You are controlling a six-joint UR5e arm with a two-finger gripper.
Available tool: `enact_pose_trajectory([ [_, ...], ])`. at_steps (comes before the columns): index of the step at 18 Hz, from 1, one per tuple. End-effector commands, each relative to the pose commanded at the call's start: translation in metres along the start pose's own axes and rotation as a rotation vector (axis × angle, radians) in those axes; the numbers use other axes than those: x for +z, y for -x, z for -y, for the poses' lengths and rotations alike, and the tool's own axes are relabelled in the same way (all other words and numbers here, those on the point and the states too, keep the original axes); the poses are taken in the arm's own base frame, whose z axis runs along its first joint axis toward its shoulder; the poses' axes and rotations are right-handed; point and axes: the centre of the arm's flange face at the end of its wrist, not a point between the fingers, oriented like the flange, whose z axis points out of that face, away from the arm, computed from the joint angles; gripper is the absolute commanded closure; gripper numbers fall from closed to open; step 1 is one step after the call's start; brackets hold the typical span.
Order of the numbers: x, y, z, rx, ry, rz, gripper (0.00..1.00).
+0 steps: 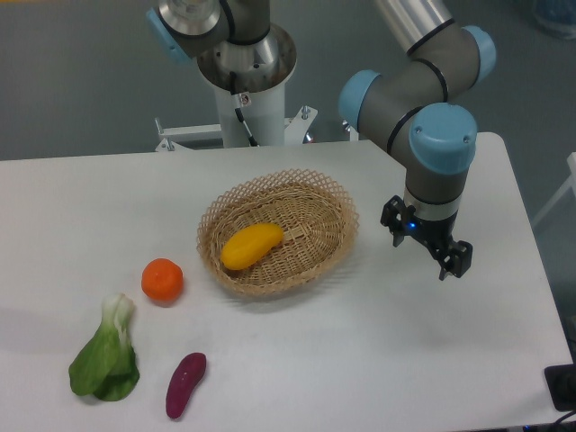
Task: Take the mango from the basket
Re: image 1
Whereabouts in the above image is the green bok choy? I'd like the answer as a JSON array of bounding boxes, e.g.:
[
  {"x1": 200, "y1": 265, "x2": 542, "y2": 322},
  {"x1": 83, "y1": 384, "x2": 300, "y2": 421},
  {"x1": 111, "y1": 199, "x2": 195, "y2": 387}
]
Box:
[{"x1": 68, "y1": 293, "x2": 140, "y2": 401}]

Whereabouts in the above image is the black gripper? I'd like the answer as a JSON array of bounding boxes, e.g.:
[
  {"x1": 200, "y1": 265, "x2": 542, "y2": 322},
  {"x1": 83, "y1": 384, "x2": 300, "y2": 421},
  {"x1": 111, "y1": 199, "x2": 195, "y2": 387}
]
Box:
[{"x1": 380, "y1": 195, "x2": 473, "y2": 281}]

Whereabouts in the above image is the black cable on pedestal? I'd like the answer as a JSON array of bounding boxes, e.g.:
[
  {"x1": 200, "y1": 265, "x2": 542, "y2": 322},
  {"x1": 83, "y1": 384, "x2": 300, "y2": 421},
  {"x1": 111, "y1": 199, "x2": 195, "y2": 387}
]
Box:
[{"x1": 228, "y1": 70, "x2": 261, "y2": 148}]

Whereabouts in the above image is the woven wicker basket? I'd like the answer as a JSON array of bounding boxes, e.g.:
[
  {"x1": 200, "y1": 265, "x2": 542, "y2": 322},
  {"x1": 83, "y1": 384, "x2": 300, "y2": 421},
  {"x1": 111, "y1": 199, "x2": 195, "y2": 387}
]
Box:
[{"x1": 197, "y1": 169, "x2": 359, "y2": 297}]

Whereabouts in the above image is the black device at edge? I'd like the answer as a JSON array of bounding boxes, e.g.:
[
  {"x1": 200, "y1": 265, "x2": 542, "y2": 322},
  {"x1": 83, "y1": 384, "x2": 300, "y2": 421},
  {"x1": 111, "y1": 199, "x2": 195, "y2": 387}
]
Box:
[{"x1": 544, "y1": 364, "x2": 575, "y2": 411}]

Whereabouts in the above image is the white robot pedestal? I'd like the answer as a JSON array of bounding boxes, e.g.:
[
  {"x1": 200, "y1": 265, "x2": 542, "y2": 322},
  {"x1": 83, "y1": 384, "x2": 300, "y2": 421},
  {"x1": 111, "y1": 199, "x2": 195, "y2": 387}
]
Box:
[{"x1": 155, "y1": 24, "x2": 319, "y2": 151}]

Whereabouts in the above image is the purple sweet potato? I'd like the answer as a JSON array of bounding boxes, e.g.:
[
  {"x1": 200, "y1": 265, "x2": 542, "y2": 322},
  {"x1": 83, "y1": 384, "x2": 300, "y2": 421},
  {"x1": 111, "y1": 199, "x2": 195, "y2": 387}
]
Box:
[{"x1": 165, "y1": 353, "x2": 207, "y2": 419}]

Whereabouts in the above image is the blue object top right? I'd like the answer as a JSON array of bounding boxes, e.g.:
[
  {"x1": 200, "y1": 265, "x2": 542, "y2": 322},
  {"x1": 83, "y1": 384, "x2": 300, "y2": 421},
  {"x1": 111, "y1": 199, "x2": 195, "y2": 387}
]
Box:
[{"x1": 532, "y1": 0, "x2": 575, "y2": 41}]

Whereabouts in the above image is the orange tangerine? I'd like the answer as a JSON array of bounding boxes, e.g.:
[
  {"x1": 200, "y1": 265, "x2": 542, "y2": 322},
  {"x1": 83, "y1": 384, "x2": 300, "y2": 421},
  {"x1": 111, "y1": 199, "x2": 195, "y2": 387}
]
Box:
[{"x1": 140, "y1": 257, "x2": 184, "y2": 302}]

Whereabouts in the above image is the white frame at right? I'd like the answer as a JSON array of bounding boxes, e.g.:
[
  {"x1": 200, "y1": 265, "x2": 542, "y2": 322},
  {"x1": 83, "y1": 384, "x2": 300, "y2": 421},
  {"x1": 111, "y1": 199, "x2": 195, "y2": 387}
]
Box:
[{"x1": 531, "y1": 152, "x2": 575, "y2": 230}]

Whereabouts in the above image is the yellow mango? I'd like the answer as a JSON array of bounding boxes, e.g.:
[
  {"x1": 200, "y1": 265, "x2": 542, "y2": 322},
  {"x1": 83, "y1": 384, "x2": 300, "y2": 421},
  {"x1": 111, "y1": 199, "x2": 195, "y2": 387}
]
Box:
[{"x1": 220, "y1": 223, "x2": 284, "y2": 271}]

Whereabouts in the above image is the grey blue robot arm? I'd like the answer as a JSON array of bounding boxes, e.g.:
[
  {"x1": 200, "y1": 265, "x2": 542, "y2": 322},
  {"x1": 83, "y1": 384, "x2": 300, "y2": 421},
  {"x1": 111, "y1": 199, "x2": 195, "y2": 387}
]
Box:
[{"x1": 147, "y1": 1, "x2": 497, "y2": 277}]

